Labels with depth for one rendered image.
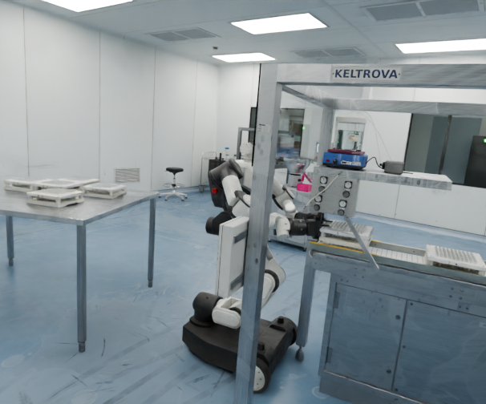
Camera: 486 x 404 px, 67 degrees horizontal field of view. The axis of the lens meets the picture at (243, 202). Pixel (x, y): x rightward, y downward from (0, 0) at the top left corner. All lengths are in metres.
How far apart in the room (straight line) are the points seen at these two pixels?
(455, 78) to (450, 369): 1.47
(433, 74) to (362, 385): 1.66
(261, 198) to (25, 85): 5.30
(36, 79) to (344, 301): 5.39
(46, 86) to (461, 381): 6.00
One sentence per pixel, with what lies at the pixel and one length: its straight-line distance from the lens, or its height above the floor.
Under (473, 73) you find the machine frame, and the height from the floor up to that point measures 1.63.
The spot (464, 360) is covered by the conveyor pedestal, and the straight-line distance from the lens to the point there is 2.20.
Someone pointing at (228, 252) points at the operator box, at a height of 1.02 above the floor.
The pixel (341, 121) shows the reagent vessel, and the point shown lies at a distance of 1.95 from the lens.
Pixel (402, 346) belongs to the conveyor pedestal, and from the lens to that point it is 2.17.
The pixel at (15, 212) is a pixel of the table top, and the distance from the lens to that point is 2.56.
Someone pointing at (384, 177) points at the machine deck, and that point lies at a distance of 1.84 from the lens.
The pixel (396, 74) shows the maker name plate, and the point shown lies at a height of 1.63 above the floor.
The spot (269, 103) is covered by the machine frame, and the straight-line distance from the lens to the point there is 1.27.
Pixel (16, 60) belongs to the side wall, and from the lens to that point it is 6.27.
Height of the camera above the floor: 1.43
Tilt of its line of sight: 11 degrees down
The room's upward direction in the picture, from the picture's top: 5 degrees clockwise
